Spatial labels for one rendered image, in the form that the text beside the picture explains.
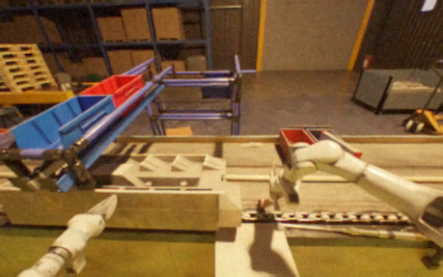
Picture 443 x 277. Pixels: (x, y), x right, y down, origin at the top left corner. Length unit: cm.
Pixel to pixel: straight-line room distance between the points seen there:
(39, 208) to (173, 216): 61
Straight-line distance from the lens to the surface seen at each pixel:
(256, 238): 85
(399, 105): 551
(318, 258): 112
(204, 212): 78
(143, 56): 1034
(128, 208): 87
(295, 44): 1136
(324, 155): 53
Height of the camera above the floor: 153
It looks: 30 degrees down
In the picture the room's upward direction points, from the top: 2 degrees counter-clockwise
